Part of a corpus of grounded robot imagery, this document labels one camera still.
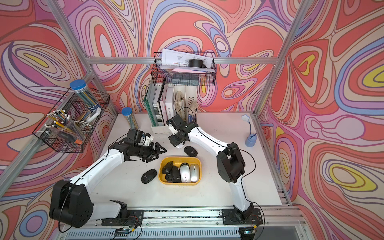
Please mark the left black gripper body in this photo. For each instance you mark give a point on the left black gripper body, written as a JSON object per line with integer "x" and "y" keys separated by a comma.
{"x": 145, "y": 151}

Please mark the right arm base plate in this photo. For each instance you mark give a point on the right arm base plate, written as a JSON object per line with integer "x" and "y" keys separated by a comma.
{"x": 235, "y": 217}

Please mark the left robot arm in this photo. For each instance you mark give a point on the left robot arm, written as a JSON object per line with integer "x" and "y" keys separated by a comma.
{"x": 71, "y": 203}

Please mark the black wire basket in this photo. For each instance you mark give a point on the black wire basket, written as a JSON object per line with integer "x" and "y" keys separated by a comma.
{"x": 171, "y": 78}
{"x": 87, "y": 121}

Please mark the black mouse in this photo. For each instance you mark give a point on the black mouse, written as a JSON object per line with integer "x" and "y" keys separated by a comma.
{"x": 190, "y": 151}
{"x": 169, "y": 177}
{"x": 148, "y": 176}
{"x": 167, "y": 168}
{"x": 176, "y": 175}

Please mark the small blue desk lamp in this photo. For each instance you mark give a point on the small blue desk lamp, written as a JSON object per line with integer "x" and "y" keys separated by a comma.
{"x": 252, "y": 137}

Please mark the blue lid tube in basket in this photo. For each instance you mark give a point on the blue lid tube in basket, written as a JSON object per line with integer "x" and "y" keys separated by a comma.
{"x": 84, "y": 93}

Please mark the green book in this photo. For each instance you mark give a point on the green book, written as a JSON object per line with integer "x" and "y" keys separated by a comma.
{"x": 148, "y": 100}

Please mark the white book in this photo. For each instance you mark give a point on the white book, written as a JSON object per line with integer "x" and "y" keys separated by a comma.
{"x": 169, "y": 103}

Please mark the blue lid pencil tube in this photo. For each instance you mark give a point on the blue lid pencil tube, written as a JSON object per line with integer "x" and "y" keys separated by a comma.
{"x": 128, "y": 113}

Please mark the black tape roll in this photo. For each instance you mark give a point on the black tape roll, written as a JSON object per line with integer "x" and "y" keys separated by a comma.
{"x": 196, "y": 63}

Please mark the clear pen cup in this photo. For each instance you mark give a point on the clear pen cup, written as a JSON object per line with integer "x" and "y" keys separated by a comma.
{"x": 63, "y": 126}

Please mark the black wire basket back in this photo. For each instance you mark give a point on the black wire basket back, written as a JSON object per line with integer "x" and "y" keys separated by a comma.
{"x": 171, "y": 78}

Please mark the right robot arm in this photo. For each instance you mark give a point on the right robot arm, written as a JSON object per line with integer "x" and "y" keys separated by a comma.
{"x": 230, "y": 162}

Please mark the yellow plastic storage tray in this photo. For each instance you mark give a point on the yellow plastic storage tray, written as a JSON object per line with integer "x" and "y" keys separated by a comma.
{"x": 177, "y": 162}

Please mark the black wire basket left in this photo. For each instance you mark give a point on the black wire basket left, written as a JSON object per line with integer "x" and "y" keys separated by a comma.
{"x": 87, "y": 121}

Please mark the white paper sheets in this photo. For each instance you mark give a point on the white paper sheets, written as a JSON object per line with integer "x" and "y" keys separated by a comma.
{"x": 178, "y": 62}

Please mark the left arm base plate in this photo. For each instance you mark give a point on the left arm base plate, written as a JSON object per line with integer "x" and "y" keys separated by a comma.
{"x": 128, "y": 218}

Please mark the silver mouse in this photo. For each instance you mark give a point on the silver mouse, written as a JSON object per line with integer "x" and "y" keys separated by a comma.
{"x": 185, "y": 173}
{"x": 194, "y": 173}

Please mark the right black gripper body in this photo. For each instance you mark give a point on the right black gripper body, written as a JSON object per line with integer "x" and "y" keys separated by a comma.
{"x": 176, "y": 139}

